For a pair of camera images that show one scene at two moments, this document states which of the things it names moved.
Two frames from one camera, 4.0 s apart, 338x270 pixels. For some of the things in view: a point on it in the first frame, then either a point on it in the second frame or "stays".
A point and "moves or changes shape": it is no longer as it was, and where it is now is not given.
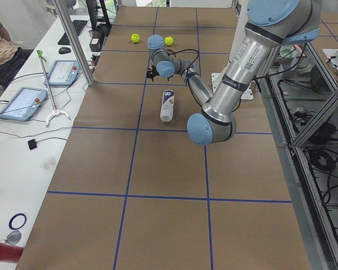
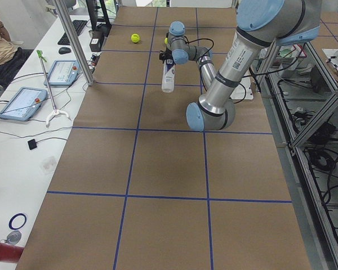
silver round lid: x=13 y=237 stays
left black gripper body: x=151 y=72 → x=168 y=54
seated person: x=5 y=58 stays
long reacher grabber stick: x=55 y=111 stays
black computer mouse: x=64 y=50 stays
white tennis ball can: x=167 y=109 moves or changes shape
